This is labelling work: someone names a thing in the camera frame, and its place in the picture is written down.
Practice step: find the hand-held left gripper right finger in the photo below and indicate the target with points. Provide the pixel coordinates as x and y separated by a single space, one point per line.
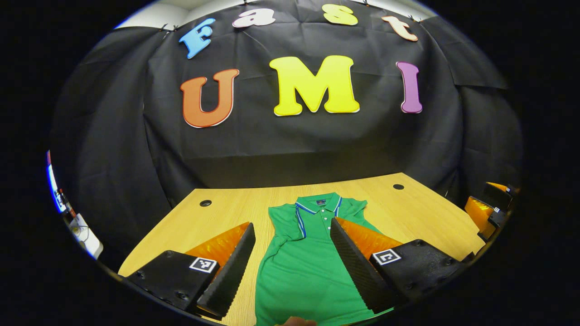
355 267

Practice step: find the bright coloured screen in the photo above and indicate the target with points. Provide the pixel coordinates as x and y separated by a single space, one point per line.
54 185

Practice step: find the black backdrop cloth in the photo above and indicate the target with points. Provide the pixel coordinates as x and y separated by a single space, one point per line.
294 145

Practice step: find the green T-shirt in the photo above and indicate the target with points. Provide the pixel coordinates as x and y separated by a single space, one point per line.
308 271

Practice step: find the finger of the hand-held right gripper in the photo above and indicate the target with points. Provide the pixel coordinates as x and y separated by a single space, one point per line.
478 215
498 192

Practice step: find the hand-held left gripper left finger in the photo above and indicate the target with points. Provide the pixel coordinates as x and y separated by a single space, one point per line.
231 276

